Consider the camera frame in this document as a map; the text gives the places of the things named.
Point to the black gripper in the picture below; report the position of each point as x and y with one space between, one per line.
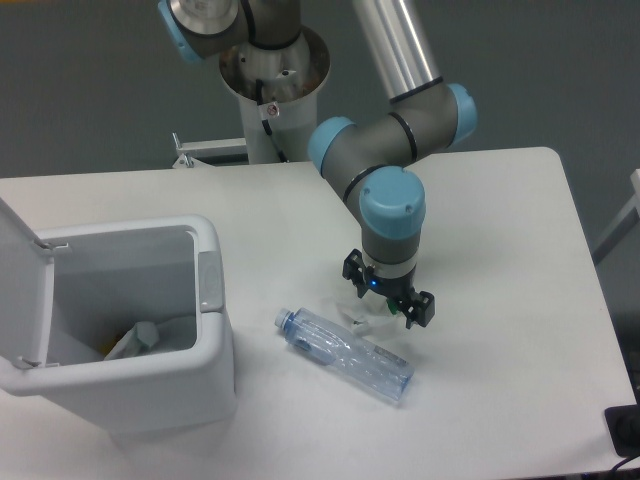
418 308

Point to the clear plastic wrapper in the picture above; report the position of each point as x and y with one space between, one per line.
370 315

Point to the clear plastic water bottle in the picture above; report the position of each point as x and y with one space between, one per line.
332 345

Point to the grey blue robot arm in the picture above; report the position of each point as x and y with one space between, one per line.
366 166

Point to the trash inside the bin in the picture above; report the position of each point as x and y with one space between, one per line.
139 340

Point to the white plastic trash can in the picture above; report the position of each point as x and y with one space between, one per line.
69 294

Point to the black device at edge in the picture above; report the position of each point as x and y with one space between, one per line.
623 426

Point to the white metal base frame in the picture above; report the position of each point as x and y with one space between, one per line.
222 152

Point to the white table leg bracket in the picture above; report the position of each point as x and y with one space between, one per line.
621 225

